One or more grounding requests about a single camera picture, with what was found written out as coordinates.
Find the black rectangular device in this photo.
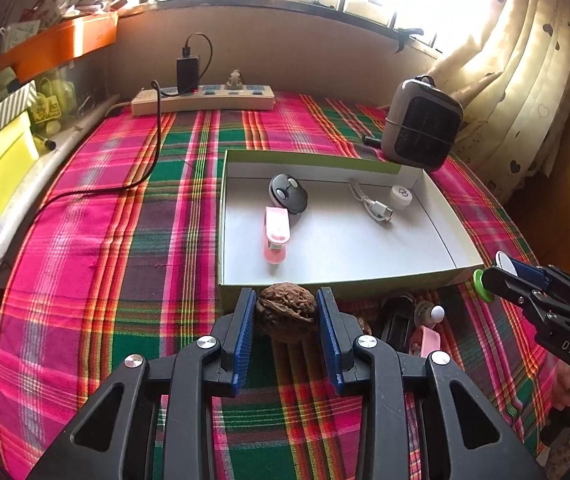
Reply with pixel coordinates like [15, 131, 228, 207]
[374, 295, 416, 353]

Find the brown walnut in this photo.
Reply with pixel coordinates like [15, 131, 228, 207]
[357, 316, 373, 335]
[255, 283, 317, 344]

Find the pink cable winder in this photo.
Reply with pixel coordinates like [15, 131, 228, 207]
[263, 207, 291, 266]

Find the black oval remote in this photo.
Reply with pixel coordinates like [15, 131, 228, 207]
[269, 174, 308, 214]

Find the green white cable spool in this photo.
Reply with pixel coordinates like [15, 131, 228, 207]
[472, 250, 517, 304]

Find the green white cardboard box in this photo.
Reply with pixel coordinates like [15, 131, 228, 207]
[217, 151, 483, 311]

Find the grey portable heater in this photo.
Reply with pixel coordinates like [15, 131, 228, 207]
[381, 75, 463, 171]

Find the cream heart curtain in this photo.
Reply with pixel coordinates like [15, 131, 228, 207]
[421, 0, 570, 203]

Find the beige plug on strip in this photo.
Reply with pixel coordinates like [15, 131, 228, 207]
[225, 70, 244, 90]

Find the yellow toy figure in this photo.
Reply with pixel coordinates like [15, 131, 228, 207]
[29, 77, 78, 136]

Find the beige power strip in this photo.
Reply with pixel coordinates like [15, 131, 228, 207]
[130, 83, 277, 117]

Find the black charger adapter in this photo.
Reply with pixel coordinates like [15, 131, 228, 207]
[175, 56, 200, 96]

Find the orange storage box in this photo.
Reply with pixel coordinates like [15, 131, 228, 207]
[0, 12, 119, 82]

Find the black charger cable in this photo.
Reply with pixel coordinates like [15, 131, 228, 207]
[29, 31, 215, 221]

